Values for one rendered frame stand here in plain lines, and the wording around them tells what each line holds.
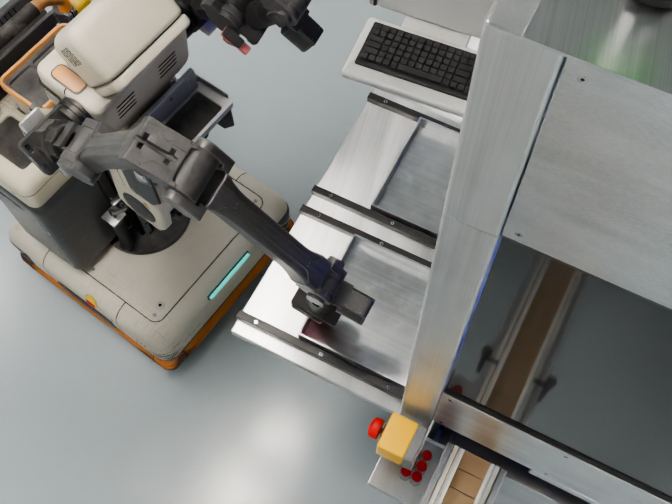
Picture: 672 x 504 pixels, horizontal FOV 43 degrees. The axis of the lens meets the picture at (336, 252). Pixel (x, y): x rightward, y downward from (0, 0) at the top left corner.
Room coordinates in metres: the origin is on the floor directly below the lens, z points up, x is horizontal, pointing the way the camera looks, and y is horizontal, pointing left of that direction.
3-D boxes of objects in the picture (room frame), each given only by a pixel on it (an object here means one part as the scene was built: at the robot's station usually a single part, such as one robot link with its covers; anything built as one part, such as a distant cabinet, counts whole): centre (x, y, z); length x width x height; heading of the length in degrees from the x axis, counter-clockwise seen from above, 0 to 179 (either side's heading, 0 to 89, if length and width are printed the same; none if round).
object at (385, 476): (0.31, -0.14, 0.87); 0.14 x 0.13 x 0.02; 61
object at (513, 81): (0.41, -0.15, 1.05); 0.06 x 0.06 x 2.10; 61
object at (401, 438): (0.34, -0.11, 0.99); 0.08 x 0.07 x 0.07; 61
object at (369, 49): (1.33, -0.28, 0.82); 0.40 x 0.14 x 0.02; 65
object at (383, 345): (0.62, -0.13, 0.90); 0.34 x 0.26 x 0.04; 61
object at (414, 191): (0.91, -0.29, 0.90); 0.34 x 0.26 x 0.04; 61
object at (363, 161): (0.80, -0.15, 0.87); 0.70 x 0.48 x 0.02; 151
